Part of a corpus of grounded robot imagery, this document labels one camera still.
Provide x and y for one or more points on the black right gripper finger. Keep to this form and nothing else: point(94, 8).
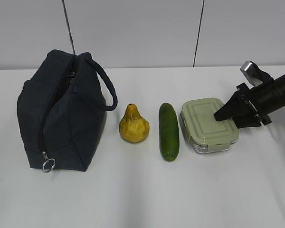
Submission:
point(247, 120)
point(235, 108)

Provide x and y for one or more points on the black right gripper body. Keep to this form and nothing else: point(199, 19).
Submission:
point(253, 104)

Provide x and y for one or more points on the glass container with green lid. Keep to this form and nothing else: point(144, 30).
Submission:
point(202, 131)

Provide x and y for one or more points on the green cucumber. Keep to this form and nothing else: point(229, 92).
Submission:
point(168, 132)

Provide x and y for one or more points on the yellow pear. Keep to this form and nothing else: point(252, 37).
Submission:
point(133, 127)

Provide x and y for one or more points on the dark blue zippered lunch bag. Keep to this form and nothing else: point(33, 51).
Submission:
point(62, 110)

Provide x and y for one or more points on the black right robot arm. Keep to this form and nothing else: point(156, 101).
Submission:
point(270, 95)

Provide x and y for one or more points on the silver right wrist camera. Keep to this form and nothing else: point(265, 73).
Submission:
point(252, 73)

